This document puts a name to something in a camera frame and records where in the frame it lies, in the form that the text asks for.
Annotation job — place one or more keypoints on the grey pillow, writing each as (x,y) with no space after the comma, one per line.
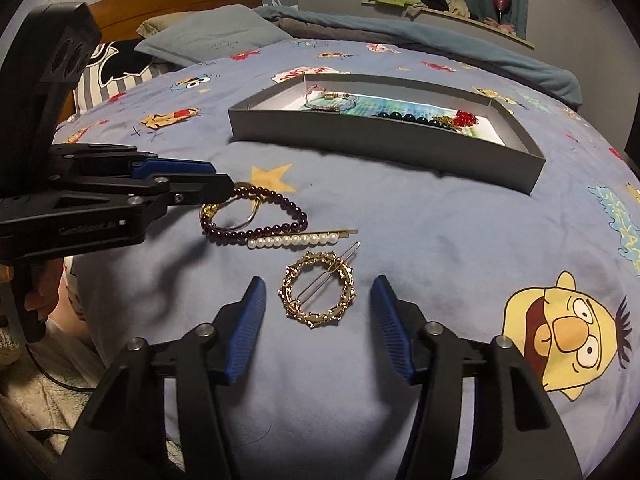
(215,40)

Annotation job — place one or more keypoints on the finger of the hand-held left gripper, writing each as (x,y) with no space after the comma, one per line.
(170,166)
(200,190)

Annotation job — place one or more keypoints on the person's left hand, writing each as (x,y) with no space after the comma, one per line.
(47,285)

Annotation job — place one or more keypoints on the pearl hair clip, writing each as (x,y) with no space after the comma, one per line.
(290,240)

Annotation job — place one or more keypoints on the person's leg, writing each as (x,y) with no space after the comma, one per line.
(75,305)

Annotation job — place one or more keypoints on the blue cartoon printed duvet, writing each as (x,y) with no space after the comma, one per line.
(450,240)

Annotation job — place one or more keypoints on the dark grey blanket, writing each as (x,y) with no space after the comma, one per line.
(310,27)

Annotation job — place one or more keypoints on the gold round hair clip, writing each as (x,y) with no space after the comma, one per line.
(286,290)

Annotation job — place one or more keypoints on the pink cloth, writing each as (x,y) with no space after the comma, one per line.
(502,26)

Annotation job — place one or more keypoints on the beige cloth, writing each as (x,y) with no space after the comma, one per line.
(457,5)

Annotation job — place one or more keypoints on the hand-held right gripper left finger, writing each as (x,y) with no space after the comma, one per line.
(245,330)

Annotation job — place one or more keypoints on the white fleece cloth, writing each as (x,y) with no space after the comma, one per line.
(45,410)

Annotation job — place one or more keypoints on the window sill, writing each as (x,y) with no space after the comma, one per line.
(475,25)

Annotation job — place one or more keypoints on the wooden headboard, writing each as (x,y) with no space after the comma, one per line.
(175,2)

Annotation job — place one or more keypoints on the grey shallow cardboard box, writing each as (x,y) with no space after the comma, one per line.
(375,152)

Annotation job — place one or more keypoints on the teal blanket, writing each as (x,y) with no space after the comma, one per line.
(450,47)

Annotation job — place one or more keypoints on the blue-green printed paper sheet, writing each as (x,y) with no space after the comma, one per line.
(370,107)

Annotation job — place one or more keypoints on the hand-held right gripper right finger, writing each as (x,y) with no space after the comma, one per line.
(395,330)

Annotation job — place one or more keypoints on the black white striped pillow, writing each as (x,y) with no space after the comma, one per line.
(125,67)

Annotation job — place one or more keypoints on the beige pillow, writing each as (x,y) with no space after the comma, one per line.
(155,25)

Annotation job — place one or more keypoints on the black television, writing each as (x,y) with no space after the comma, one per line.
(634,130)

